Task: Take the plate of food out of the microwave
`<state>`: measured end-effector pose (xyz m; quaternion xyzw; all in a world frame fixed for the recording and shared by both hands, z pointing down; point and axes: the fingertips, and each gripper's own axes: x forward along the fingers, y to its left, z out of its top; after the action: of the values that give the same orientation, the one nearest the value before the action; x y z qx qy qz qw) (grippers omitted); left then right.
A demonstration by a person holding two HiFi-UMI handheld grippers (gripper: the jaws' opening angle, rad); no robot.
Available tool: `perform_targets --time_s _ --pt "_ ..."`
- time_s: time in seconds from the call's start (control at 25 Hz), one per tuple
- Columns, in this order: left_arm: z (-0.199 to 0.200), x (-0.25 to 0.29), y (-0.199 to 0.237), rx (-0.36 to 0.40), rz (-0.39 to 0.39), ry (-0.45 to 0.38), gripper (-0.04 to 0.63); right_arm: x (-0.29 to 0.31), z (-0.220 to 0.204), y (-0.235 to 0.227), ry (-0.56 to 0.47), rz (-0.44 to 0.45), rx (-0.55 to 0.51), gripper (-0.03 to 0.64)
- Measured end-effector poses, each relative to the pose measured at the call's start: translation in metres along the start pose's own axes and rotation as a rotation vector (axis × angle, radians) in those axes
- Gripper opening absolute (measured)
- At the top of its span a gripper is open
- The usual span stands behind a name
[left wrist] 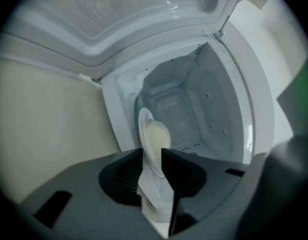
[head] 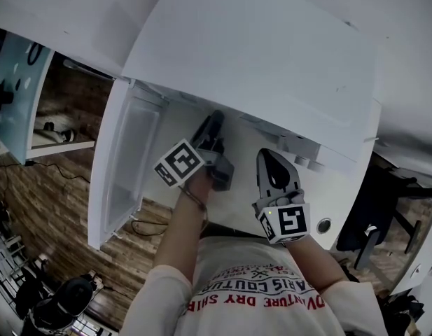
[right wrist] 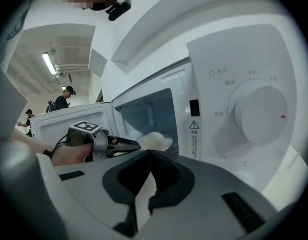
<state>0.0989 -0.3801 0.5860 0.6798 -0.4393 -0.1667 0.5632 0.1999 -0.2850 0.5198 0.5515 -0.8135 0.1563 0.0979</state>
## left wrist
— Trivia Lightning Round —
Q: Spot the white microwave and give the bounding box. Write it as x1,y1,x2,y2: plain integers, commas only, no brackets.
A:
0,0,258,210

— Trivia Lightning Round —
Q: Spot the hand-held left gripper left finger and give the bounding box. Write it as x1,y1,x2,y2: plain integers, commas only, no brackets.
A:
17,148,169,240

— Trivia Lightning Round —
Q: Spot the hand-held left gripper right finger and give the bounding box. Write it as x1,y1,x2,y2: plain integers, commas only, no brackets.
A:
161,147,269,239

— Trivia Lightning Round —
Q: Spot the white round plate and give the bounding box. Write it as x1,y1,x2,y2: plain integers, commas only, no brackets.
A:
138,106,167,179

